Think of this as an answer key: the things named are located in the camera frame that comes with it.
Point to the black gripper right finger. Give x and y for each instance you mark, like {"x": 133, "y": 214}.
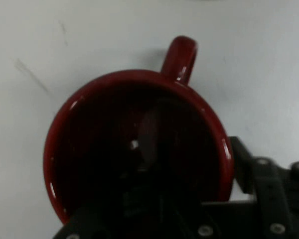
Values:
{"x": 266, "y": 184}

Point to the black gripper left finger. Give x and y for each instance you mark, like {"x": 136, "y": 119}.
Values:
{"x": 149, "y": 139}

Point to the red ceramic mug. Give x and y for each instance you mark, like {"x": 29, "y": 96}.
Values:
{"x": 214, "y": 129}

